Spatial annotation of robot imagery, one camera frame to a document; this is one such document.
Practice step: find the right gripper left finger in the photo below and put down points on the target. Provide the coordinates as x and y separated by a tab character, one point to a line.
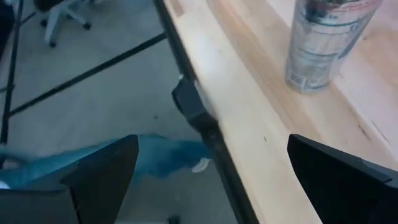
77	202

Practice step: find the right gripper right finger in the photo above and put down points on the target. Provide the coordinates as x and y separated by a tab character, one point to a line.
348	199

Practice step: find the slim blue silver energy can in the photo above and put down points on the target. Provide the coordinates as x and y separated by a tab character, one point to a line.
320	46

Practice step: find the white office chair base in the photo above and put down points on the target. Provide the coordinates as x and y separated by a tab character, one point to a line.
59	15

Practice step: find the black table clamp bracket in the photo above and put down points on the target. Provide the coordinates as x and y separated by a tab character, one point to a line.
191	102

